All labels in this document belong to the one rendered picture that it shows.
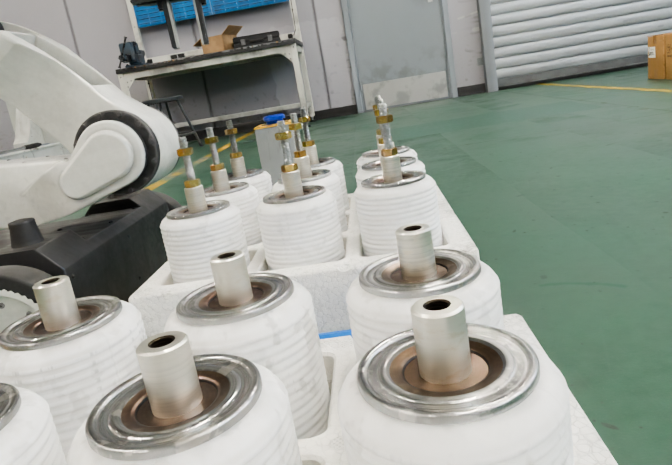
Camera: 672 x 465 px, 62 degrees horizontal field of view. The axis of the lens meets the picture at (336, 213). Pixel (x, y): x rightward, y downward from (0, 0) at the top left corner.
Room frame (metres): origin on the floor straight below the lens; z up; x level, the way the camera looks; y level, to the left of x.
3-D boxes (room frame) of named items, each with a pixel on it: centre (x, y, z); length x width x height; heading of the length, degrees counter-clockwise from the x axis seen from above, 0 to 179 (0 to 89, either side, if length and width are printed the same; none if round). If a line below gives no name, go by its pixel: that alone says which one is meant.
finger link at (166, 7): (0.78, 0.18, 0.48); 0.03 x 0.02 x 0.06; 7
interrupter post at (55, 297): (0.35, 0.19, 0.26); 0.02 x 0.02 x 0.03
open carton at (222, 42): (5.50, 0.80, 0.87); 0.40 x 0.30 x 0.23; 72
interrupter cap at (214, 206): (0.67, 0.16, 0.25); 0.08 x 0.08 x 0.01
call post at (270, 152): (1.07, 0.08, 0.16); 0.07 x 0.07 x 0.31; 85
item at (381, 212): (0.65, -0.07, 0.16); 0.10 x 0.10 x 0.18
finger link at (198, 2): (0.79, 0.13, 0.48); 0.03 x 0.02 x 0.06; 7
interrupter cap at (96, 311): (0.35, 0.19, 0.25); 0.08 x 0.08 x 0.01
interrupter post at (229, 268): (0.34, 0.07, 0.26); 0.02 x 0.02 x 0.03
